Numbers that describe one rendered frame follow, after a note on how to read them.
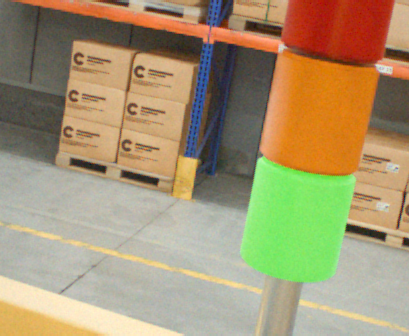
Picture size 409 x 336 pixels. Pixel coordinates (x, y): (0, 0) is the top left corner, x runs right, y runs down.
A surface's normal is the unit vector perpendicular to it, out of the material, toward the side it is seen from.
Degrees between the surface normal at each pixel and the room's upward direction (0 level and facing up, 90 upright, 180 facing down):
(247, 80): 90
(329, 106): 90
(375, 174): 91
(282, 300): 90
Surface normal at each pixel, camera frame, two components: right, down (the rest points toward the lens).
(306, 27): -0.67, 0.07
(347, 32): 0.04, 0.25
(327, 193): 0.29, 0.29
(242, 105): -0.26, 0.19
